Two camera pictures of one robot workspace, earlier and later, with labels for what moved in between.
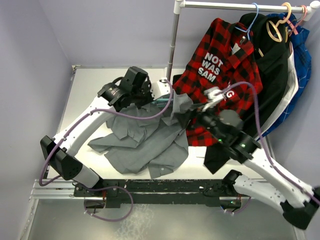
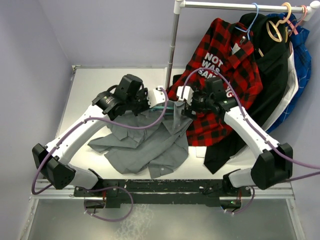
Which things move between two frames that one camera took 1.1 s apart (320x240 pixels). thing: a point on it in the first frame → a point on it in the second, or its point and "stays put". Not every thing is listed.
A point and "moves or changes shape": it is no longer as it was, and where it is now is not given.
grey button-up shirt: [142, 138] stays put
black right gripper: [184, 117] → [188, 113]
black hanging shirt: [273, 50] stays put
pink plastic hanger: [290, 25] stays put
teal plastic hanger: [160, 102] moves or changes shape
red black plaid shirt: [221, 71] stays put
